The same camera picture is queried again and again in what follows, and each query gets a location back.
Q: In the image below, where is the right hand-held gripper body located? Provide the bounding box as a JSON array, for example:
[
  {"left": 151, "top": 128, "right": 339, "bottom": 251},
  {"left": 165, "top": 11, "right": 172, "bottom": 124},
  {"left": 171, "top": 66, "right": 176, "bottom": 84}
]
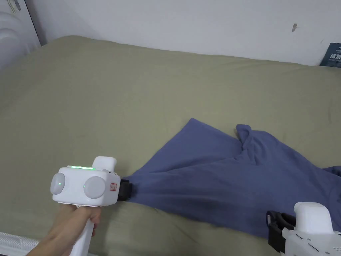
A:
[{"left": 267, "top": 202, "right": 341, "bottom": 256}]

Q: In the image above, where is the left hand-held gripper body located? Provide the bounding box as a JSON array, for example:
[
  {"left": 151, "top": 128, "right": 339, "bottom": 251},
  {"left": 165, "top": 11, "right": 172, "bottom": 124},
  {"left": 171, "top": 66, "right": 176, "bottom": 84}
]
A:
[{"left": 50, "top": 156, "right": 133, "bottom": 256}]

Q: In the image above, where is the dark blue shirt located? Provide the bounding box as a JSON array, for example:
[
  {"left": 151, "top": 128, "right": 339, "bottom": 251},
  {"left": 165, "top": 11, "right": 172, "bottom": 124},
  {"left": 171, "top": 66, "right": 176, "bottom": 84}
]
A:
[{"left": 125, "top": 117, "right": 341, "bottom": 240}]

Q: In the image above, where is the person's left hand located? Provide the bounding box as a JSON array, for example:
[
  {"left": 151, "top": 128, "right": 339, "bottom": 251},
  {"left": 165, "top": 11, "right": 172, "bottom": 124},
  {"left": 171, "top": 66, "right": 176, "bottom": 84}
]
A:
[{"left": 40, "top": 204, "right": 102, "bottom": 256}]

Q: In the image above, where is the white ribbed object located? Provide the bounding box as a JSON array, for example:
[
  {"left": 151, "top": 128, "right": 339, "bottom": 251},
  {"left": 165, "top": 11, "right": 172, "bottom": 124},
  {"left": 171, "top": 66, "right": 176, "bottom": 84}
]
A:
[{"left": 0, "top": 231, "right": 41, "bottom": 252}]

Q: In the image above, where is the bed with beige sheet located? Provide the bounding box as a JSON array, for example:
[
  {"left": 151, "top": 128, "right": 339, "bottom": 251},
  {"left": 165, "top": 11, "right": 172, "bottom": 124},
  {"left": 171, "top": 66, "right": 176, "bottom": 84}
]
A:
[{"left": 0, "top": 35, "right": 341, "bottom": 256}]

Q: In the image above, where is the dark blue card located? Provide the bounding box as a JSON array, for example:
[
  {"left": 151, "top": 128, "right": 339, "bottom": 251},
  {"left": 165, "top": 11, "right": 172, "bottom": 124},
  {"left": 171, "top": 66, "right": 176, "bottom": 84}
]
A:
[{"left": 319, "top": 42, "right": 341, "bottom": 67}]

